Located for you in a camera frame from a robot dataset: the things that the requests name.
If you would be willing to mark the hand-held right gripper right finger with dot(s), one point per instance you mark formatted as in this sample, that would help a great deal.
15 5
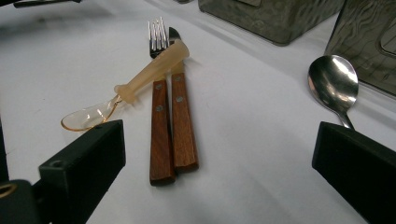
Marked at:
361 168

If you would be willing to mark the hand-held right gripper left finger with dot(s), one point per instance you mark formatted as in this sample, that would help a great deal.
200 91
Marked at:
84 165

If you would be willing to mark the metal spoon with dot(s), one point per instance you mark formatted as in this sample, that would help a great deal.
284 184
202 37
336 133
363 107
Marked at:
333 81

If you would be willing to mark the smoky transparent plastic bin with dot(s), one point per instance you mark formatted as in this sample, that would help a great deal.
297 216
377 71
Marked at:
274 21
364 46

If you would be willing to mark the white table cover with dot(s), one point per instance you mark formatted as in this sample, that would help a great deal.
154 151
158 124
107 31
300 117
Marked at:
249 155

